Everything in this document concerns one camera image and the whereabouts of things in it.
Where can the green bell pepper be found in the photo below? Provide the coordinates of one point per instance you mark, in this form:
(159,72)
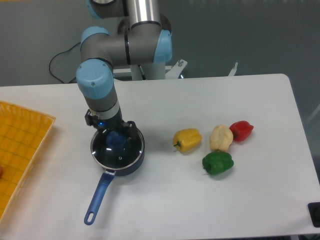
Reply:
(216,163)

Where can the yellow bell pepper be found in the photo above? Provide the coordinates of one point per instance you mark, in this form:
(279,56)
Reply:
(186,139)

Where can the yellow woven basket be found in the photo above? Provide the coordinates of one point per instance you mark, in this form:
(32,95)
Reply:
(22,134)

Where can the black corner device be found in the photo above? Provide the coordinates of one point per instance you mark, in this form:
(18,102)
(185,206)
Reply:
(314,211)

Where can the blue saucepan with handle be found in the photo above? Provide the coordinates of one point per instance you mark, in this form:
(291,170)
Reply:
(104,182)

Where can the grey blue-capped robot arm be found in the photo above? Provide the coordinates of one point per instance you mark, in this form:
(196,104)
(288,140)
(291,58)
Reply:
(146,42)

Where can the red bell pepper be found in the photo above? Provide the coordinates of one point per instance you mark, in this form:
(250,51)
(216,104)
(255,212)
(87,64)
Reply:
(241,130)

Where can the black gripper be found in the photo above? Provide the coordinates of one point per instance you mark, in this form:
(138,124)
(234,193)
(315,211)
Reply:
(114,123)

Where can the cream white bell pepper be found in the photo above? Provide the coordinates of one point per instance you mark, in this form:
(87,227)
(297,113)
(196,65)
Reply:
(220,139)

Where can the white metal base frame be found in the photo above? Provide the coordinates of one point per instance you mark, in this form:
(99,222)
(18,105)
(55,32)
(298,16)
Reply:
(172,71)

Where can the glass pot lid blue knob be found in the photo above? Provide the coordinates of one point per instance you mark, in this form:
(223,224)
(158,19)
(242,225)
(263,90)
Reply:
(116,152)

